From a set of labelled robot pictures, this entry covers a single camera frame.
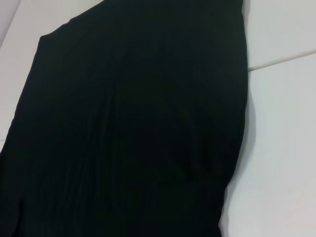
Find black shirt with FREE print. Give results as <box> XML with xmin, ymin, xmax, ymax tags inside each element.
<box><xmin>0</xmin><ymin>0</ymin><xmax>257</xmax><ymax>237</ymax></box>

